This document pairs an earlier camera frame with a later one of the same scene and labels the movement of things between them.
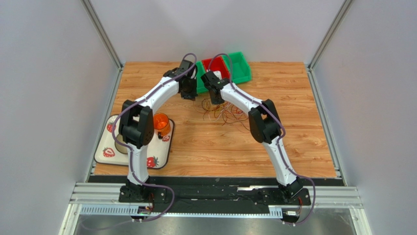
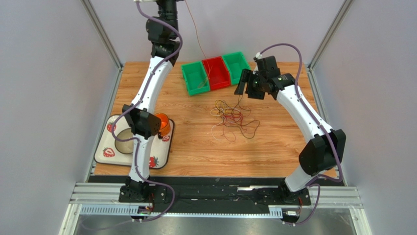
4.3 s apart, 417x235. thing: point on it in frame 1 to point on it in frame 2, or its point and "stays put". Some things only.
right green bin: [241, 70] stays put
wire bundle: [226, 112] to [232, 119]
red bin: [217, 64] stays put
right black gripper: [215, 96] to [255, 94]
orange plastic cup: [161, 123] stays put
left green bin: [200, 86] stays put
